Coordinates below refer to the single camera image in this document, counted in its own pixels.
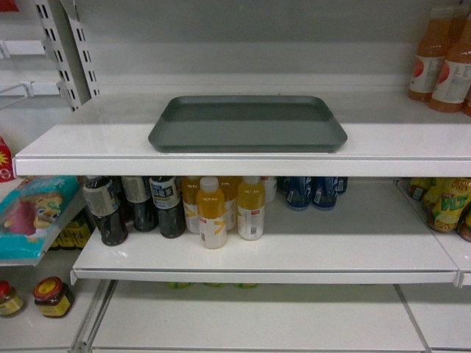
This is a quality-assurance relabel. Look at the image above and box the white upper shelf board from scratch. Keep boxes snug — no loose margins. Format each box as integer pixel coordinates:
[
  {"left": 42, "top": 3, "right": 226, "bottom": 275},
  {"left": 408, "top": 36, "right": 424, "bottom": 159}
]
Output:
[{"left": 14, "top": 92, "right": 470, "bottom": 177}]

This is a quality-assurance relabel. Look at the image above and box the small sauce jar left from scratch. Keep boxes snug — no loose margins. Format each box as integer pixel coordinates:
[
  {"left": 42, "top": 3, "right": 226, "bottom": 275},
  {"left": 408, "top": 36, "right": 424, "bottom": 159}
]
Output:
[{"left": 1, "top": 280, "right": 24, "bottom": 317}]

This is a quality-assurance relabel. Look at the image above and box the orange juice bottle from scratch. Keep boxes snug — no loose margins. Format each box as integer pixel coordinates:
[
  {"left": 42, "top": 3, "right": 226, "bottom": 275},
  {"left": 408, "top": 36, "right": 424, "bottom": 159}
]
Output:
[
  {"left": 428, "top": 15, "right": 470, "bottom": 113},
  {"left": 408, "top": 5, "right": 455, "bottom": 102}
]

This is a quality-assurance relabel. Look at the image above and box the yellow juice bottle front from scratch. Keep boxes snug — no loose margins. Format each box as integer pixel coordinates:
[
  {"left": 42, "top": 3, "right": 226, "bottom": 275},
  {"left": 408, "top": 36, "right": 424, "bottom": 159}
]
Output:
[{"left": 196, "top": 176, "right": 227, "bottom": 249}]

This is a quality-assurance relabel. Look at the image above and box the yellow lemon tea bottle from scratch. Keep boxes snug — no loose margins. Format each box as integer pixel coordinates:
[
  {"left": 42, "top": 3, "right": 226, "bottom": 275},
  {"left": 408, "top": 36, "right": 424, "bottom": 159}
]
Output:
[{"left": 428, "top": 177, "right": 470, "bottom": 233}]

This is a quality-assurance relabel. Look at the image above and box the orange juice bottle right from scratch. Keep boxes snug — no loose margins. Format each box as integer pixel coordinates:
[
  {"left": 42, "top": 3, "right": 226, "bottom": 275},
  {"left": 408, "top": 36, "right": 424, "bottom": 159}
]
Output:
[{"left": 428, "top": 15, "right": 470, "bottom": 113}]

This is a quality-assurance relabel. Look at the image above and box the white slotted shelf upright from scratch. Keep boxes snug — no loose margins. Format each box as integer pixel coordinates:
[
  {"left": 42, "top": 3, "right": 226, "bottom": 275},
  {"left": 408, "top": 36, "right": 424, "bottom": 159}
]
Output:
[{"left": 34, "top": 1, "right": 100, "bottom": 111}]

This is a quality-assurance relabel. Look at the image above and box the white lower shelf board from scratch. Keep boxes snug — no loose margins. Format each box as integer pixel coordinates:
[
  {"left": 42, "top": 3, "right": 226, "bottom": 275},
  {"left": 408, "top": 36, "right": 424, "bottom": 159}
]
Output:
[{"left": 71, "top": 179, "right": 458, "bottom": 284}]

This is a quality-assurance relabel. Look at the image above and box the grey rectangular serving tray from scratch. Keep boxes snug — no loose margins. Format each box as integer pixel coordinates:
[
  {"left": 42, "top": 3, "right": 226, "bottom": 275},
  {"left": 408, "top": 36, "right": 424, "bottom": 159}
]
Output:
[{"left": 148, "top": 95, "right": 347, "bottom": 153}]

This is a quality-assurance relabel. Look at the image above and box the dark tea bottle left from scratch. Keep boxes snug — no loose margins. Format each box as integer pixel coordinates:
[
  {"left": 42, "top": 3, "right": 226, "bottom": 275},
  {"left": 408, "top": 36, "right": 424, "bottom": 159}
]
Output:
[{"left": 82, "top": 175, "right": 128, "bottom": 246}]

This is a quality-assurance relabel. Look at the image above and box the teal snack package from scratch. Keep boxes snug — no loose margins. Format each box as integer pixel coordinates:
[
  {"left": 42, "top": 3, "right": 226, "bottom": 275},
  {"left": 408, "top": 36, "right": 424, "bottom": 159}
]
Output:
[{"left": 1, "top": 176, "right": 85, "bottom": 265}]

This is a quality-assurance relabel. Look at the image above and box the dark tea bottle middle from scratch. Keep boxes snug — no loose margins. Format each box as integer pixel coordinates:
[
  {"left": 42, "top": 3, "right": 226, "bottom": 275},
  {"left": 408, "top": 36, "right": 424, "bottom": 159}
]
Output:
[{"left": 121, "top": 176, "right": 158, "bottom": 232}]

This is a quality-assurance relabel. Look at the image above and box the blue drink bottle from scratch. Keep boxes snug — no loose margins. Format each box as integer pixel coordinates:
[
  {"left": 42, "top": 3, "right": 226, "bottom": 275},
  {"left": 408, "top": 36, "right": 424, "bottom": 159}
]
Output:
[
  {"left": 286, "top": 176, "right": 311, "bottom": 211},
  {"left": 312, "top": 176, "right": 339, "bottom": 210}
]

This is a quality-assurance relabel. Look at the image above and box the yellow juice bottle right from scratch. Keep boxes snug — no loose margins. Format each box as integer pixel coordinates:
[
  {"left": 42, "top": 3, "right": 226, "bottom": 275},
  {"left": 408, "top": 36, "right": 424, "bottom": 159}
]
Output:
[{"left": 237, "top": 176, "right": 265, "bottom": 240}]

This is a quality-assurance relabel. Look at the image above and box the white shelf board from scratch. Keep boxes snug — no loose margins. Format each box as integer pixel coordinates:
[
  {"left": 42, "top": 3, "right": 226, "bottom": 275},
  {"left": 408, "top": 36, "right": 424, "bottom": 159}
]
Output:
[
  {"left": 71, "top": 179, "right": 458, "bottom": 284},
  {"left": 14, "top": 92, "right": 470, "bottom": 177}
]

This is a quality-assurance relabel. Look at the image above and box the dark tea bottle right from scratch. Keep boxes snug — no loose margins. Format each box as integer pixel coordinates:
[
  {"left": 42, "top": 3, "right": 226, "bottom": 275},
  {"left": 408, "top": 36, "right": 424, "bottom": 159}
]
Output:
[{"left": 149, "top": 176, "right": 185, "bottom": 238}]

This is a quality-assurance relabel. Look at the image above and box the red lid sauce jar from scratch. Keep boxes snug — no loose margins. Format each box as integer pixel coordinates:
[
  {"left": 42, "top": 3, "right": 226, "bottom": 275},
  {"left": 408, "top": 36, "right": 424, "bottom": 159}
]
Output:
[{"left": 33, "top": 277, "right": 75, "bottom": 318}]

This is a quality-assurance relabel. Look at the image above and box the yellow juice bottle back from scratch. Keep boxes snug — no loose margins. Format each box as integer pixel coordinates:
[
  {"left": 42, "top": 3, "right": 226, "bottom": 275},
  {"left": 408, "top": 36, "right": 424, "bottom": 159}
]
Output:
[{"left": 182, "top": 176, "right": 201, "bottom": 234}]

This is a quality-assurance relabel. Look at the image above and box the blue drink bottle right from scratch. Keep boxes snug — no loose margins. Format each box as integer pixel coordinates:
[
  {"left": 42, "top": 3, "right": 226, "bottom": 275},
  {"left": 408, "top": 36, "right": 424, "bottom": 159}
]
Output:
[{"left": 312, "top": 176, "right": 339, "bottom": 210}]

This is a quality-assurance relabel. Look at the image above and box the red snack pouch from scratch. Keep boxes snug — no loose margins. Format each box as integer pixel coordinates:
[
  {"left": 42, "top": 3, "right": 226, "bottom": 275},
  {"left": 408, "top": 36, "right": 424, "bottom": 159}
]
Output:
[{"left": 0, "top": 137, "right": 15, "bottom": 183}]

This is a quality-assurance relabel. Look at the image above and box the orange juice bottle left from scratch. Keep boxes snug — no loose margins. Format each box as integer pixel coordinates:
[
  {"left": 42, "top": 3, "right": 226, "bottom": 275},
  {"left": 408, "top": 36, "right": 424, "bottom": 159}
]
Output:
[{"left": 408, "top": 5, "right": 455, "bottom": 102}]

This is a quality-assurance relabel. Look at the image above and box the dark tea bottle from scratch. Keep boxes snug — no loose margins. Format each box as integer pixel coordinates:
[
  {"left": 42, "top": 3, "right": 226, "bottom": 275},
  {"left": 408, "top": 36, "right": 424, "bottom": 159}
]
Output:
[
  {"left": 149, "top": 176, "right": 185, "bottom": 238},
  {"left": 121, "top": 176, "right": 158, "bottom": 232},
  {"left": 82, "top": 175, "right": 128, "bottom": 246}
]

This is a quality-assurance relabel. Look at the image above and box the blue drink bottle left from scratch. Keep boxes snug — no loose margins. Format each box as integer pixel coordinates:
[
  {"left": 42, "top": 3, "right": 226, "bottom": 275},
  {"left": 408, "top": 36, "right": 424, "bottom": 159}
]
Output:
[{"left": 286, "top": 176, "right": 311, "bottom": 211}]

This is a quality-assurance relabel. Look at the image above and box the yellow juice bottle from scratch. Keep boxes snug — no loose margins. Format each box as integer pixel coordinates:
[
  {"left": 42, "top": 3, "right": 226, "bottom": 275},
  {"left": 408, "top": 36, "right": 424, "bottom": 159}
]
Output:
[
  {"left": 196, "top": 176, "right": 227, "bottom": 249},
  {"left": 182, "top": 176, "right": 201, "bottom": 234},
  {"left": 237, "top": 176, "right": 265, "bottom": 240}
]

